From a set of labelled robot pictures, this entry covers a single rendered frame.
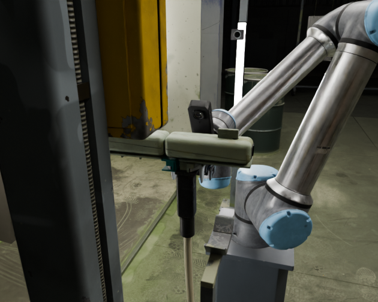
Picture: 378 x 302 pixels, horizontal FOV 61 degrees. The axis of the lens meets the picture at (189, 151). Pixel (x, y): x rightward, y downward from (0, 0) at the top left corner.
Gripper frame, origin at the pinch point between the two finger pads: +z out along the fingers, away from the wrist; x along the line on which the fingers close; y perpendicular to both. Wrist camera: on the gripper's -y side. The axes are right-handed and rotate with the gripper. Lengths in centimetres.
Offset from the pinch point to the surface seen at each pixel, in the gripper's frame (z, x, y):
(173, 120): -262, 93, 66
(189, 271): -0.4, -1.2, 24.7
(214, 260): 17.6, -9.9, 5.8
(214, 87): -261, 49, 28
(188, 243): -0.5, -0.9, 17.9
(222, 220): 10.8, -9.7, 4.0
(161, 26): 25.2, -6.3, -22.8
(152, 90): 27.3, -6.2, -17.8
